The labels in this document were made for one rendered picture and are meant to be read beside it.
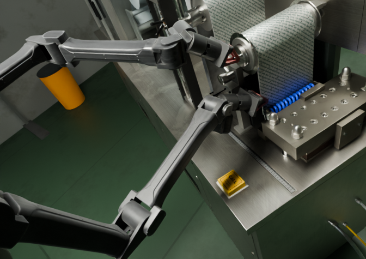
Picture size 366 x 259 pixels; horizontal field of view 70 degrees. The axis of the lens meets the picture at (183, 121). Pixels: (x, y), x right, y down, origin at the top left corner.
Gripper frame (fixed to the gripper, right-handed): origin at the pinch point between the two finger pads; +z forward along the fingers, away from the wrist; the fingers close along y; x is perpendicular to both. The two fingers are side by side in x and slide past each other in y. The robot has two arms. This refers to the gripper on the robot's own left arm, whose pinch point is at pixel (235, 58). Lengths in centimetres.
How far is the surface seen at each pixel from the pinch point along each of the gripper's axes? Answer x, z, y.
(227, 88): -11.3, 7.3, -4.3
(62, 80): -129, 7, -264
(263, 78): -2.3, 10.8, 5.0
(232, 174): -35.8, 10.0, 14.2
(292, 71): 3.1, 22.4, 5.3
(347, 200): -33, 60, 34
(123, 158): -139, 46, -125
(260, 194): -34.9, 13.6, 25.2
